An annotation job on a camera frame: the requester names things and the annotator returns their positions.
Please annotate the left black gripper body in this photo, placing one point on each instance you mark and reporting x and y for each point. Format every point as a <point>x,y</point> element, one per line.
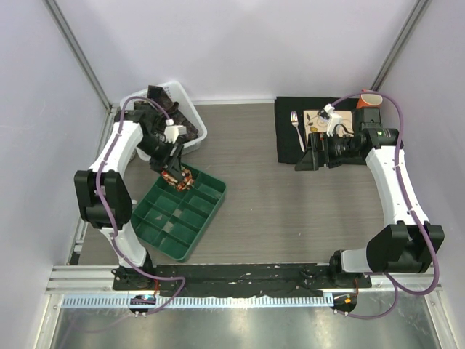
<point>160,151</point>

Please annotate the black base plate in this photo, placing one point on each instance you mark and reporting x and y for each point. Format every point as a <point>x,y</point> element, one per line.
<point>240,280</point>

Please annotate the red floral patterned tie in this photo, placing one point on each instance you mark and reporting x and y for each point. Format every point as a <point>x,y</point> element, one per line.
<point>181,181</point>

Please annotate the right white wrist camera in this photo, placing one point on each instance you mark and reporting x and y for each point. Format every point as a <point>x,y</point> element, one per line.
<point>333,119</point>

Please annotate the slotted cable duct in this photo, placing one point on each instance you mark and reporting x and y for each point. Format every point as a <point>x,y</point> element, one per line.
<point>133,301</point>

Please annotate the green compartment tray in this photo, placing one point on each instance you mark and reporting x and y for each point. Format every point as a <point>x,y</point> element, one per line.
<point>172,221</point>

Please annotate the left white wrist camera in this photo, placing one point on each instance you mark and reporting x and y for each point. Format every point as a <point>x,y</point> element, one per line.
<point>173,131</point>

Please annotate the aluminium frame rail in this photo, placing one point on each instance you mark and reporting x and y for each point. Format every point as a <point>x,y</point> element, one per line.
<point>80,279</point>

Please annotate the white plastic basket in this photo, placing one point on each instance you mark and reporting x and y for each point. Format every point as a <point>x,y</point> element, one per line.
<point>177,93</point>

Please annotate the orange mug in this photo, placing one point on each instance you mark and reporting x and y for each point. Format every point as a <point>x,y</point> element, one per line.
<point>369,100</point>

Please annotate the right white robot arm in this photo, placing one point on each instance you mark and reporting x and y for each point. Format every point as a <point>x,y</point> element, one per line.
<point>408,243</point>

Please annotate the floral square plate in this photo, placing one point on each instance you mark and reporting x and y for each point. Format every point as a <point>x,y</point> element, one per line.
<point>314,123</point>

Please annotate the dark patterned tie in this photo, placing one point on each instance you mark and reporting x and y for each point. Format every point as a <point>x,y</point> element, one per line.
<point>160,96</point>

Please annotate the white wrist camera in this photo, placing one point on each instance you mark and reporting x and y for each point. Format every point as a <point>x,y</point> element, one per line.
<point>173,131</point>
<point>333,119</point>

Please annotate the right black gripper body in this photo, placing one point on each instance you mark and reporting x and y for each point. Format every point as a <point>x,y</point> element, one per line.
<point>340,148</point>

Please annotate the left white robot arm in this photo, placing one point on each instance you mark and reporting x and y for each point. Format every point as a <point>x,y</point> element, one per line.
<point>104,201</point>

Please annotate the black placemat cloth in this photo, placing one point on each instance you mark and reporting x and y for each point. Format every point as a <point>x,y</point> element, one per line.
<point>287,141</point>

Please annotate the silver fork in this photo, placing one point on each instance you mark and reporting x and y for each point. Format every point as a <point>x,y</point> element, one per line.
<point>295,123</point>

